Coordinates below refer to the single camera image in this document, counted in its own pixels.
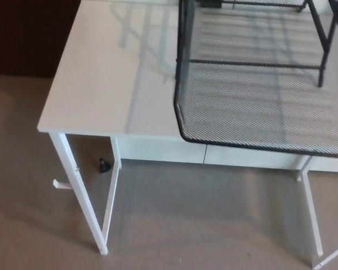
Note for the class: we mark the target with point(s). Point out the black mesh sliding tray layer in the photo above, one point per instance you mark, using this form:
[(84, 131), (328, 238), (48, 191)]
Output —
[(242, 118)]

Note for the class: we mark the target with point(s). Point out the white cabinet row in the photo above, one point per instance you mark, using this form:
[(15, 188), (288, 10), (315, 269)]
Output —
[(163, 150)]

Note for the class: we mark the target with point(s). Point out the small black rounded floor object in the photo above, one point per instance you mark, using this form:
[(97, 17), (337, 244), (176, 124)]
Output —
[(104, 166)]

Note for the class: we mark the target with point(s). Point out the white metal-legged table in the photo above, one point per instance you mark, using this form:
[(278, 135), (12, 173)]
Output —
[(101, 84)]

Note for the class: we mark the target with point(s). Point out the white hook on table leg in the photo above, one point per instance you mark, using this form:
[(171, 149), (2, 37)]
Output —
[(62, 184)]

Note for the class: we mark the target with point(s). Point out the small black box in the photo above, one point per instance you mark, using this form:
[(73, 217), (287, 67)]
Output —
[(211, 3)]

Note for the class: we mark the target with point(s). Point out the dark brown wall panel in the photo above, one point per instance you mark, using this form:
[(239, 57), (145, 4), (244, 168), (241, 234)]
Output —
[(25, 33)]

